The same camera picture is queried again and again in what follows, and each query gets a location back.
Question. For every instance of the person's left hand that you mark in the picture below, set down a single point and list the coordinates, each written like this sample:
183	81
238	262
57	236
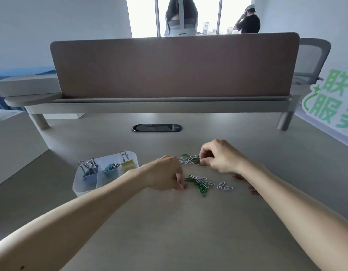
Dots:
165	174

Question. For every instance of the large glass window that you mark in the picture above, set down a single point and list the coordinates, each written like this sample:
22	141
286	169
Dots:
143	16

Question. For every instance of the person's right forearm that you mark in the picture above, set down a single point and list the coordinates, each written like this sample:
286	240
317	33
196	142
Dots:
303	211

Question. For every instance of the pile of coloured paper clips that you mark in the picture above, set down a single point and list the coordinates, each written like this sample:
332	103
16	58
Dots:
202	189

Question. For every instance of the clear plastic organizer tray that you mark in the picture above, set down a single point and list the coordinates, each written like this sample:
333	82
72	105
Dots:
80	186

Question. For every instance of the person's left forearm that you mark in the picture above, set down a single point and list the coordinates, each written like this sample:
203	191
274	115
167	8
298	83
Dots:
78	217

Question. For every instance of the white head-mounted headset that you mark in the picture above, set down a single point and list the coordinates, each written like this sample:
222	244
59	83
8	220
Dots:
250	7
181	32

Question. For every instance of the grey mesh office chair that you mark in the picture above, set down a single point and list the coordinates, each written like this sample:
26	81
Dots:
312	59

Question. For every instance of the brown desk divider panel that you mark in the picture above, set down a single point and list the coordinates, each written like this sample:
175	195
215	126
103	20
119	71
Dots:
174	67

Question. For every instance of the grey divider base rail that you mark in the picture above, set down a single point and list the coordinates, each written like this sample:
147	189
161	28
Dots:
162	107

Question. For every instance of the blue pleated table cloth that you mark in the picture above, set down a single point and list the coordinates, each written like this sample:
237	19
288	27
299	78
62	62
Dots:
10	71

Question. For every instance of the pile of colourful binder clips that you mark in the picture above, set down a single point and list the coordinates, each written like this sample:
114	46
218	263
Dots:
90	177

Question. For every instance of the person's right hand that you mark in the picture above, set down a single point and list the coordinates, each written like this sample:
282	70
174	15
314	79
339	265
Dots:
224	158

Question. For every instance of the white sign with green lettering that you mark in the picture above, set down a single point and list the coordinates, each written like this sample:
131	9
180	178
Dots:
323	110

